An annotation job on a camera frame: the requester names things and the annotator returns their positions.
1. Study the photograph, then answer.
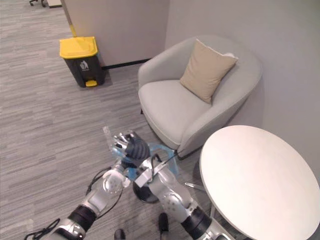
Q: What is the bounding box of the clear plastic bottle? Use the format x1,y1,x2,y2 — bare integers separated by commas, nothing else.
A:
101,126,114,152

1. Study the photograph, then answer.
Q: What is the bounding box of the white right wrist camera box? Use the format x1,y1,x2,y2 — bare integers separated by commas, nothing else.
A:
135,171,156,188

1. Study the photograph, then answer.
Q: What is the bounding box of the round white side table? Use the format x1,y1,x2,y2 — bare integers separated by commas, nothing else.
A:
184,125,320,240

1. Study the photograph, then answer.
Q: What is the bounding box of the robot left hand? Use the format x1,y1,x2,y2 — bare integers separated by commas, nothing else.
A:
111,159,137,177

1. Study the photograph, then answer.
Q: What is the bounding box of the yellow lid pedal trash can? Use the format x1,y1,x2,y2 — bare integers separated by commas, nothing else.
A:
59,36,106,89

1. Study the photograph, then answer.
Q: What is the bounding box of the light blue translucent rubbish bag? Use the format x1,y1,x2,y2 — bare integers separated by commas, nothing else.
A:
109,141,180,181

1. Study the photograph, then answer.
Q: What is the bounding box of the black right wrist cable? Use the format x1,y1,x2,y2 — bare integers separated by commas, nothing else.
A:
148,153,181,182

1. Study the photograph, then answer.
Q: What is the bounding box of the robot right dark foot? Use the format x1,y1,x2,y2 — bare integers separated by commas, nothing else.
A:
158,212,170,234

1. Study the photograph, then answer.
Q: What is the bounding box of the small black bin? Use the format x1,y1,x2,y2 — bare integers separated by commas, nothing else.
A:
133,181,161,204

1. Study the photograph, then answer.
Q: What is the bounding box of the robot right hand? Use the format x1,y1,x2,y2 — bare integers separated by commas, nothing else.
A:
113,131,151,168

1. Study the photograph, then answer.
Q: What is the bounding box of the beige square cushion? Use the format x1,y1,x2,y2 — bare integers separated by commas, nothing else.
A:
179,38,239,105

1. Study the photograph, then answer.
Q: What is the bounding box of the light grey armchair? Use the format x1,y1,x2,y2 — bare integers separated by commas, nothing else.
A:
137,34,264,159

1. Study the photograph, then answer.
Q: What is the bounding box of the yellow and grey mop handle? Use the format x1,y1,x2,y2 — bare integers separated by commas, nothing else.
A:
60,0,79,38

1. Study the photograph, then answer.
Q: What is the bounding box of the black office chair base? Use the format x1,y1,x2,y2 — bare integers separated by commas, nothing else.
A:
28,0,48,8

